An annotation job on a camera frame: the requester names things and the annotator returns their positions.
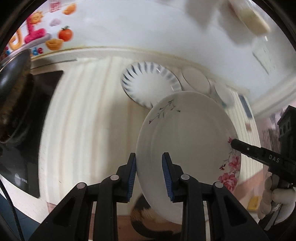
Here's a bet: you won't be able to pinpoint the white floral plate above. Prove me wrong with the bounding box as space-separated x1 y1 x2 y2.
135 91 241 224

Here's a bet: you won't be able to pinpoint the white bowl coloured spots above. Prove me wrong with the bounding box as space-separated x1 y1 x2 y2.
212 83 235 108

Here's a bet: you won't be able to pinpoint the white bowl dark rim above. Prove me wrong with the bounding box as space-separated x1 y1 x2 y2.
181 66 211 94

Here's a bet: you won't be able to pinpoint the blue striped plate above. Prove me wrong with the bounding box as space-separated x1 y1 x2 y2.
120 61 183 109

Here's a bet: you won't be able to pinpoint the white gloved right hand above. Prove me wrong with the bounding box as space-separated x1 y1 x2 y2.
257 176 295 225

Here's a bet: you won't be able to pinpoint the small brown card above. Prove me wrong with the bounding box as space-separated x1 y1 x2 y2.
245 123 252 132

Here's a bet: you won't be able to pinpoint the blue smartphone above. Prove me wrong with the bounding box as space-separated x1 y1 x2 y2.
238 94 253 119

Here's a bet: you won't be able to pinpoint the striped cat tablecloth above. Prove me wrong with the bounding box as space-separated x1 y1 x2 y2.
38 55 262 241

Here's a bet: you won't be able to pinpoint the black induction cooktop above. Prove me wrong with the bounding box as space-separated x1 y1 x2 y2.
1 70 64 198

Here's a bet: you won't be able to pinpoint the black frying pan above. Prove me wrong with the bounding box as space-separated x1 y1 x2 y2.
1 49 34 143

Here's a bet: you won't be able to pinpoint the right plastic bag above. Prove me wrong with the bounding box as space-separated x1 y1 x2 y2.
186 1 271 45

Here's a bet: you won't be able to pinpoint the black cable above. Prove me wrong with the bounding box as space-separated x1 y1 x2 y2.
0 179 25 241

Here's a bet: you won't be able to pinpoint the triple wall socket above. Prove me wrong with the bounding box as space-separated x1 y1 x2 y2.
252 42 275 74

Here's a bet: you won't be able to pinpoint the colourful wall stickers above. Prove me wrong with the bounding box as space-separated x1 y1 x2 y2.
1 1 78 58

